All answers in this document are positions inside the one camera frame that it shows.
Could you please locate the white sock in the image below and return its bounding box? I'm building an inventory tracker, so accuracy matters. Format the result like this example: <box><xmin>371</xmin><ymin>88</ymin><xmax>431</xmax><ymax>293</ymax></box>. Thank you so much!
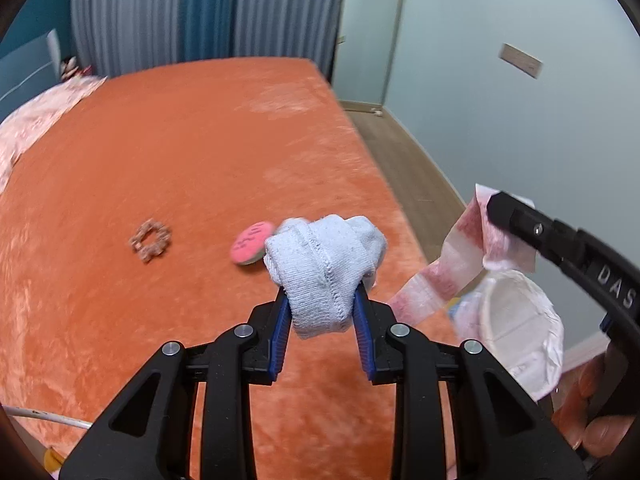
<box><xmin>263</xmin><ymin>214</ymin><xmax>388</xmax><ymax>340</ymax></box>

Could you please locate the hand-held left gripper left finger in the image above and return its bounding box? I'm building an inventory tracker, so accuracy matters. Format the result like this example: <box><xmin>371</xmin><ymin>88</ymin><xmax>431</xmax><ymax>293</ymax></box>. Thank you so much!
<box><xmin>59</xmin><ymin>287</ymin><xmax>292</xmax><ymax>480</ymax></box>

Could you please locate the grey curtain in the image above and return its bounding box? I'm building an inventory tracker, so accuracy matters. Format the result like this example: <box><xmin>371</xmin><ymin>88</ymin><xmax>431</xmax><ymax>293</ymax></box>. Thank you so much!
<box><xmin>70</xmin><ymin>0</ymin><xmax>351</xmax><ymax>81</ymax></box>

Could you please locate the blue curtain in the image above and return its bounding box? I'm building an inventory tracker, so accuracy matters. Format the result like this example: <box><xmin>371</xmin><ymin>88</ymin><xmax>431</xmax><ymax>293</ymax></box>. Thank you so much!
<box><xmin>180</xmin><ymin>0</ymin><xmax>241</xmax><ymax>63</ymax></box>

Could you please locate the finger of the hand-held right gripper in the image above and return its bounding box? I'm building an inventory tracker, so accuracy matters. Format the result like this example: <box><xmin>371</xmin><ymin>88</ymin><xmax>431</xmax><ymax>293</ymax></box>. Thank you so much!
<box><xmin>486</xmin><ymin>191</ymin><xmax>583</xmax><ymax>273</ymax></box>

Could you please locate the pink scrunchie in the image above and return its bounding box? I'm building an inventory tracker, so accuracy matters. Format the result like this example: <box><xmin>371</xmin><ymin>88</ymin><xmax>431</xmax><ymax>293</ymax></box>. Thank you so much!
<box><xmin>129</xmin><ymin>218</ymin><xmax>172</xmax><ymax>263</ymax></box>

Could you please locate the brown wall switch panel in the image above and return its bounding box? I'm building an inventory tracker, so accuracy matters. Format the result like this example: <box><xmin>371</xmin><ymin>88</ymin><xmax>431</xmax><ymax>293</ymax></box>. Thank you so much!
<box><xmin>500</xmin><ymin>43</ymin><xmax>543</xmax><ymax>79</ymax></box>

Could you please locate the pale pink quilt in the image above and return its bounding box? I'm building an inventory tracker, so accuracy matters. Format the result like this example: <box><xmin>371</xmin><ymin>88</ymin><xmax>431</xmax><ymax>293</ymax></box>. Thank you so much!
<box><xmin>0</xmin><ymin>76</ymin><xmax>107</xmax><ymax>193</ymax></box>

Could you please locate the pink white striped cloth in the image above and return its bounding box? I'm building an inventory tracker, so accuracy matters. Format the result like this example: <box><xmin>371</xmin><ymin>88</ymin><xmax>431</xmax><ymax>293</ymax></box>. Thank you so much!
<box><xmin>387</xmin><ymin>183</ymin><xmax>537</xmax><ymax>326</ymax></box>

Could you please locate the blue padded headboard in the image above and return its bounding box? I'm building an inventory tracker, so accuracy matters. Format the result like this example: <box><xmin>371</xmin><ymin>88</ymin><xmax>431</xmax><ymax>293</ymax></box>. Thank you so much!
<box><xmin>0</xmin><ymin>30</ymin><xmax>63</xmax><ymax>123</ymax></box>

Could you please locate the person's right hand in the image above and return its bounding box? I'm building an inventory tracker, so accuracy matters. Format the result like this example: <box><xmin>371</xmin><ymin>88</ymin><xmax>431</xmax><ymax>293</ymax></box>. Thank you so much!
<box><xmin>552</xmin><ymin>352</ymin><xmax>636</xmax><ymax>461</ymax></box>

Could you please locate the orange plush blanket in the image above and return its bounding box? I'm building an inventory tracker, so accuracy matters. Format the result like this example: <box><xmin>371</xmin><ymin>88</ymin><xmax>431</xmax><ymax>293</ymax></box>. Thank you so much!
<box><xmin>0</xmin><ymin>57</ymin><xmax>463</xmax><ymax>480</ymax></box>

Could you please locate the pink round patterned pad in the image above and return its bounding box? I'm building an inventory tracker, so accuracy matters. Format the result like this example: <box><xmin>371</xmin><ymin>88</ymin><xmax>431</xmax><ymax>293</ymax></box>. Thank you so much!
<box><xmin>230</xmin><ymin>220</ymin><xmax>275</xmax><ymax>266</ymax></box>

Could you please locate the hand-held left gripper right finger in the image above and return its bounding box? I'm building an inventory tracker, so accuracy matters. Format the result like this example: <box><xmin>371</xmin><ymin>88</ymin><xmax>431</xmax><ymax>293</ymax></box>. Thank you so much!
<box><xmin>352</xmin><ymin>285</ymin><xmax>588</xmax><ymax>480</ymax></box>

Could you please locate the bin with white plastic bag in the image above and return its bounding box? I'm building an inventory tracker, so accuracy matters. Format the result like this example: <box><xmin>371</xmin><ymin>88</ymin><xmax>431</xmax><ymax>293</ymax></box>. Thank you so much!
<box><xmin>452</xmin><ymin>267</ymin><xmax>566</xmax><ymax>403</ymax></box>

